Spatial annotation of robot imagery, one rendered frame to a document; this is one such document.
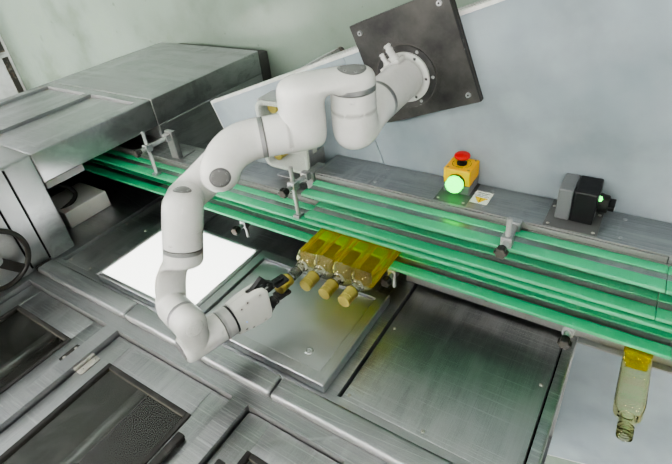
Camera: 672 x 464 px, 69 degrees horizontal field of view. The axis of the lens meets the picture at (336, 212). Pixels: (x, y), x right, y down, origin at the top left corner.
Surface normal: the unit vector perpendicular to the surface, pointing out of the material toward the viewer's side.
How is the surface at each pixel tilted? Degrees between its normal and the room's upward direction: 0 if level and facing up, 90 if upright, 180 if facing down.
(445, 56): 2
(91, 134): 90
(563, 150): 0
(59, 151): 90
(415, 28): 2
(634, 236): 90
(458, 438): 90
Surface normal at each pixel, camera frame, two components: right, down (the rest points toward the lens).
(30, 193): 0.84, 0.23
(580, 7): -0.54, 0.51
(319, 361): -0.10, -0.83
